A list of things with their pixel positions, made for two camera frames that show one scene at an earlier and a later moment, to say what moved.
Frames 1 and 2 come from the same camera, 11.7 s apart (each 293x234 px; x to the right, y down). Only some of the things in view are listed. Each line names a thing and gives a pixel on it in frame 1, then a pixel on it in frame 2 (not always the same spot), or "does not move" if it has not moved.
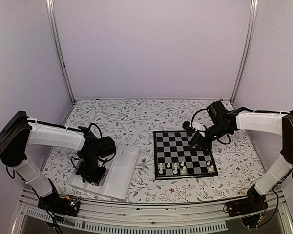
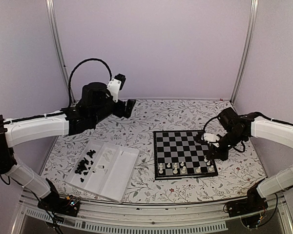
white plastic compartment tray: x=116 y=180 does not move
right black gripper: x=200 y=142 to x=217 y=154
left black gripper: x=95 y=179 to x=126 y=113
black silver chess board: x=174 y=159 does not move
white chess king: x=183 y=169 does not move
